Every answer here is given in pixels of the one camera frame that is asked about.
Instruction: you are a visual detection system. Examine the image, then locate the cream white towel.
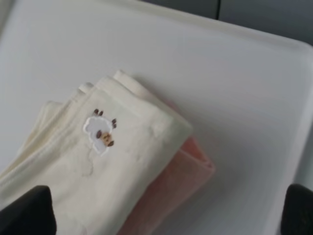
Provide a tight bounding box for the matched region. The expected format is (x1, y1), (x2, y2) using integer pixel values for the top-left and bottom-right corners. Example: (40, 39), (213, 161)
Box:
(0, 71), (192, 235)

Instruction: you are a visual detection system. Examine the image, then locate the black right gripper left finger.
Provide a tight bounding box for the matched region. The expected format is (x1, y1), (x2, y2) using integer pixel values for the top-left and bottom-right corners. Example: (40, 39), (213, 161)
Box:
(0, 186), (57, 235)

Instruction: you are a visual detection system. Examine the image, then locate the pink towel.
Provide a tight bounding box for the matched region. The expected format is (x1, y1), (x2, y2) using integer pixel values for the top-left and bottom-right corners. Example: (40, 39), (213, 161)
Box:
(114, 96), (216, 235)

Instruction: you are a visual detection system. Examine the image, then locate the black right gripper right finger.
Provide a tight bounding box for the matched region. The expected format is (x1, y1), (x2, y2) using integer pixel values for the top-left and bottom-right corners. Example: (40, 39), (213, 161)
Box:
(280, 184), (313, 235)

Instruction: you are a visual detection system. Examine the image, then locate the white plastic tray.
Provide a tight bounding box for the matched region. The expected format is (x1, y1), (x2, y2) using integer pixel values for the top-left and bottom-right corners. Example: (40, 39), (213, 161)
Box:
(0, 0), (313, 235)

